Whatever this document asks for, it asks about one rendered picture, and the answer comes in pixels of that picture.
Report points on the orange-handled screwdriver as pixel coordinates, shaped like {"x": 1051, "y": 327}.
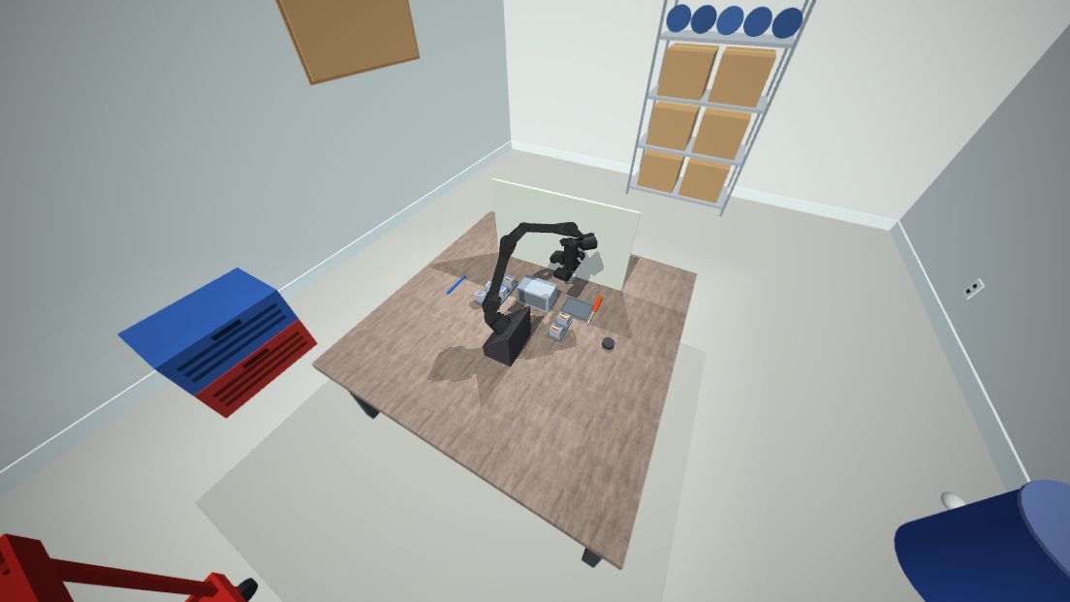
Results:
{"x": 595, "y": 307}

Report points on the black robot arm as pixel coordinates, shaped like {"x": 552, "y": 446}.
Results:
{"x": 499, "y": 322}

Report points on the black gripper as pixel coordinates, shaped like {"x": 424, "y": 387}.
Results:
{"x": 570, "y": 263}

